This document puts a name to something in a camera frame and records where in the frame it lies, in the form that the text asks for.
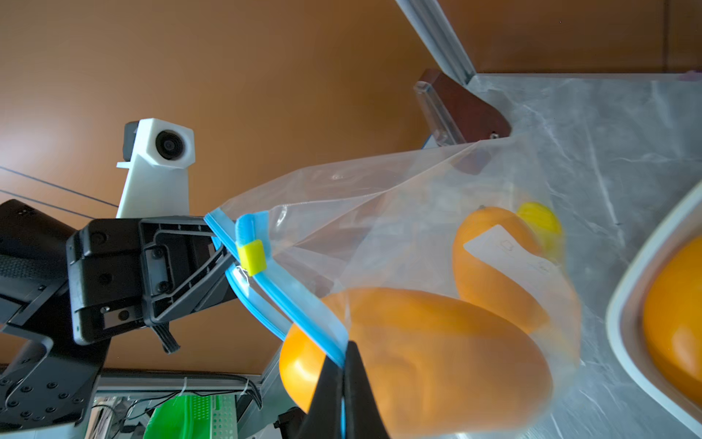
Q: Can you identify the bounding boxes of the green plastic crate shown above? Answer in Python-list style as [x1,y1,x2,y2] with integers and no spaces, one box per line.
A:
[144,394,239,439]

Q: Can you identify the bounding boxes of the yellow mango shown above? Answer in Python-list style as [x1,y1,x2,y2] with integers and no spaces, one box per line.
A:
[517,202,565,263]

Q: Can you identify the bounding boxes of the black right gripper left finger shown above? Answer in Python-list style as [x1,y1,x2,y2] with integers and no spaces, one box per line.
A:
[296,357,344,439]

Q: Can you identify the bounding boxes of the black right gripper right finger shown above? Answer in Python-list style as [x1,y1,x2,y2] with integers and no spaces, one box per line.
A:
[343,341,389,439]

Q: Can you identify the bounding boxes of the white fruit bowl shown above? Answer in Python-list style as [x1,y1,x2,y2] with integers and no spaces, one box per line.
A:
[605,184,701,437]

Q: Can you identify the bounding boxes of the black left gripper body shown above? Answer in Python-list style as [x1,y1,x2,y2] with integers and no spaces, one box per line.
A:
[67,216,239,354]

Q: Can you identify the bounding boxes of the orange mango in bowl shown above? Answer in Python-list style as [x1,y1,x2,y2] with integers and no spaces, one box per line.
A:
[643,237,701,405]

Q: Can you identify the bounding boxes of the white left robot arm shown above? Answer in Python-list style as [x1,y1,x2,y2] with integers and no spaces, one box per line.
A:
[1,199,239,433]

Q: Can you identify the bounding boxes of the clear zip-top bag blue zipper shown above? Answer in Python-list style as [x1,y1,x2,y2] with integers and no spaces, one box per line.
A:
[205,137,581,438]

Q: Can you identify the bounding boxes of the large orange mango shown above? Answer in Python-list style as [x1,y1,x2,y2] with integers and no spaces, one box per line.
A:
[278,287,555,439]

